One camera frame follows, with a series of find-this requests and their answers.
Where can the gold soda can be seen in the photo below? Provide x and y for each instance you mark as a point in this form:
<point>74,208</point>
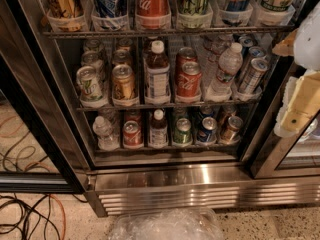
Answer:
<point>123,80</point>
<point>121,57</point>
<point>125,44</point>

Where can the clear plastic bag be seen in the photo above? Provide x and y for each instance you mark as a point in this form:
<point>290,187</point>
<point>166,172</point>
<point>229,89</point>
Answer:
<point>172,224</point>

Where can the red coca-cola can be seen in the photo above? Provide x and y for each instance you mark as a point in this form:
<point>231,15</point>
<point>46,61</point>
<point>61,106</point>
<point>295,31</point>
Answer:
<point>185,54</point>
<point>188,80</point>
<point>132,136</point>

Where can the bottom red coca-cola can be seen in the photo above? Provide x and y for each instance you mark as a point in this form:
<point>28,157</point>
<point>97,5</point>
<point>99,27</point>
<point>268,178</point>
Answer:
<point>132,136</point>

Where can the shelf water bottle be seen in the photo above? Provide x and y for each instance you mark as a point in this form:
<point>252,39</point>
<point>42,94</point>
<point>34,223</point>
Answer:
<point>229,63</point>
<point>107,139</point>

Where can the stainless steel fridge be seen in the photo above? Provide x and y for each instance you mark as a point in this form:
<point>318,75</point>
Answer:
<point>214,175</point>

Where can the front red coca-cola can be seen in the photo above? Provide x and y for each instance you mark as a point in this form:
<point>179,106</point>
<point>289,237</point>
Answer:
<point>188,80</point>

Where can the bottom shelf water bottle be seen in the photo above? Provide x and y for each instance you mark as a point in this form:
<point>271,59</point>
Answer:
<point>107,139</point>

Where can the silver slim can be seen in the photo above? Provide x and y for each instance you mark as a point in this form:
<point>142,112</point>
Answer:
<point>253,52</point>
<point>256,70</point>
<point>247,41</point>

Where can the front silver slim can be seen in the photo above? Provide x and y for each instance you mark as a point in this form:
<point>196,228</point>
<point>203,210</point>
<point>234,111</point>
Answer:
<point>256,70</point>

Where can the right glass fridge door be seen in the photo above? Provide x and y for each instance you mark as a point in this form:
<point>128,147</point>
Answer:
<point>296,155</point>

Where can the bottom gold can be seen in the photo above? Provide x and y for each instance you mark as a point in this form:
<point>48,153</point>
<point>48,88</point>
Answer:
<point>230,130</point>

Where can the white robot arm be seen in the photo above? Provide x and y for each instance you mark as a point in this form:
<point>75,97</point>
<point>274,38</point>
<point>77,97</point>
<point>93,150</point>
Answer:
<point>301,100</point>

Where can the top shelf coca-cola can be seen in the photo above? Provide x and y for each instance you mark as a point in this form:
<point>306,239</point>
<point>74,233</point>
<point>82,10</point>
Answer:
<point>151,12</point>

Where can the glass fridge door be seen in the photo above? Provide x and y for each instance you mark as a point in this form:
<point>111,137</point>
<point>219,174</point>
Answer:
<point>40,147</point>
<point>296,155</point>

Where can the front gold soda can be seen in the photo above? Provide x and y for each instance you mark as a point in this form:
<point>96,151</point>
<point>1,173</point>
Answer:
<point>123,80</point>

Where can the rear red coca-cola can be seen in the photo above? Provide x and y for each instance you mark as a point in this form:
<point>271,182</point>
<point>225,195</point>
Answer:
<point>185,54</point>

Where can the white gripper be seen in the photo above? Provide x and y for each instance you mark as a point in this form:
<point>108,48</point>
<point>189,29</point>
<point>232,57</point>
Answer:
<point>308,40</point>

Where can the rear water bottle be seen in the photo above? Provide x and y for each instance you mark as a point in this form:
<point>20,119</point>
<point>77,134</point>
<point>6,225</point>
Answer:
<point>214,46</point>

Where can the green sprite can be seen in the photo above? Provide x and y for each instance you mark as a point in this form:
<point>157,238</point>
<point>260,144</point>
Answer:
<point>182,131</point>

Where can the middle shelf tea bottle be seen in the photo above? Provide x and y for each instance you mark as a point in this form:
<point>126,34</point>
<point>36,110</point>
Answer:
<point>157,71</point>

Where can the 7up can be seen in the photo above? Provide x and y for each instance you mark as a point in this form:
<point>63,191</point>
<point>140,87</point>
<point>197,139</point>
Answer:
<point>91,58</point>
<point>89,84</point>
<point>94,45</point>

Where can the blue pepsi can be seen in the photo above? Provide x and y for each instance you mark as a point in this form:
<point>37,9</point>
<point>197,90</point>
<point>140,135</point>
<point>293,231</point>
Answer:
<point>207,130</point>

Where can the left glass fridge door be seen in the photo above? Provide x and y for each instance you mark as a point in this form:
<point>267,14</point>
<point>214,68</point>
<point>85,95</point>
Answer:
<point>40,147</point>

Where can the shelf tea bottle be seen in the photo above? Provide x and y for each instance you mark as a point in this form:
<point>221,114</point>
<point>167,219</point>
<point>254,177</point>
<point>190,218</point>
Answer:
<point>158,136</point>
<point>157,71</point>

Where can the middle shelf water bottle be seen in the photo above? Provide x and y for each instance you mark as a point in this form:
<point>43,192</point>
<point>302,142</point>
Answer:
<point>229,63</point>

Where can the bottom shelf tea bottle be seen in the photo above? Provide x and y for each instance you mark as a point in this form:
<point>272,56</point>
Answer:
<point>158,136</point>

